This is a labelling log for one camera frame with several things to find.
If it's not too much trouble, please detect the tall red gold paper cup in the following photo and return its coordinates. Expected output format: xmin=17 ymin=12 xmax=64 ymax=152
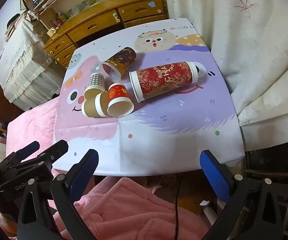
xmin=129 ymin=61 xmax=199 ymax=102

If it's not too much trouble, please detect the kraft brown paper cup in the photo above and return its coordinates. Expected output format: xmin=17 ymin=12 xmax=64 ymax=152
xmin=82 ymin=91 xmax=109 ymax=118

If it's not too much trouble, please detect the grey checkered paper cup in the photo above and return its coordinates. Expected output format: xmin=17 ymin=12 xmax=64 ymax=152
xmin=84 ymin=72 xmax=106 ymax=100

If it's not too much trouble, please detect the small red paper cup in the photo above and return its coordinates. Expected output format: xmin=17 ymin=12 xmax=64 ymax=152
xmin=108 ymin=83 xmax=134 ymax=118

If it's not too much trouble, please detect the brown patterned plastic cup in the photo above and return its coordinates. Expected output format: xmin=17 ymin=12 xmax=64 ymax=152
xmin=99 ymin=47 xmax=136 ymax=81

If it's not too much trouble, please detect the pink fluffy blanket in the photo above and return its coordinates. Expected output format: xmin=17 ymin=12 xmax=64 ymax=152
xmin=6 ymin=99 xmax=208 ymax=239

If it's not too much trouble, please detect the cartoon printed tablecloth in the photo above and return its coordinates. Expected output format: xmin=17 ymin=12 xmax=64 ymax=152
xmin=53 ymin=18 xmax=245 ymax=177

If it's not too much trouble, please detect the white lace covered furniture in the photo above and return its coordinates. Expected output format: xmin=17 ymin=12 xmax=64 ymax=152
xmin=0 ymin=19 xmax=65 ymax=111

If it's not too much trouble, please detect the white floral curtain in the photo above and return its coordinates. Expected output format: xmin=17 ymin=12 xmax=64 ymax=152
xmin=167 ymin=0 xmax=288 ymax=151

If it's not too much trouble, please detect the wooden dresser with drawers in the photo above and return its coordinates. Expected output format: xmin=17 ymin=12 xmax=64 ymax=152
xmin=44 ymin=0 xmax=168 ymax=67

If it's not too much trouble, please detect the black cable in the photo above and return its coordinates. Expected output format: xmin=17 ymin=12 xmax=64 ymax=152
xmin=174 ymin=177 xmax=182 ymax=240

